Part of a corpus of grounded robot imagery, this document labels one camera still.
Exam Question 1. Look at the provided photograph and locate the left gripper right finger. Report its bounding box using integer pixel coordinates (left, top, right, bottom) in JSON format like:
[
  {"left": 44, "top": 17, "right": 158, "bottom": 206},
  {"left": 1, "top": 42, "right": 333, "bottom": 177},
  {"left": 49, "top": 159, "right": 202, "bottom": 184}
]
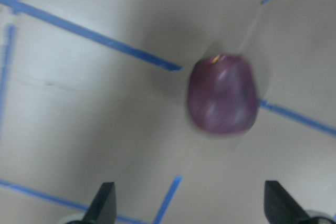
[{"left": 264, "top": 180, "right": 312, "bottom": 224}]

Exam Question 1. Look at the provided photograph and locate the dark red apple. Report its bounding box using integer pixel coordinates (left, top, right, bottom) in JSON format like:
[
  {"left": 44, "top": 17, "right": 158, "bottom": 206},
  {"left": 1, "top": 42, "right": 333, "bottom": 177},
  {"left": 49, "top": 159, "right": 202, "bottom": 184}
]
[{"left": 187, "top": 55, "right": 259, "bottom": 135}]

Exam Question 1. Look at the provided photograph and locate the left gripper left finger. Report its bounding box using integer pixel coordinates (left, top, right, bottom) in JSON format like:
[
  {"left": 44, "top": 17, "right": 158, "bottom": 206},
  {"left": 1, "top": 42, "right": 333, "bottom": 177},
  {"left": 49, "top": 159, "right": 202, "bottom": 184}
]
[{"left": 81, "top": 182, "right": 116, "bottom": 224}]

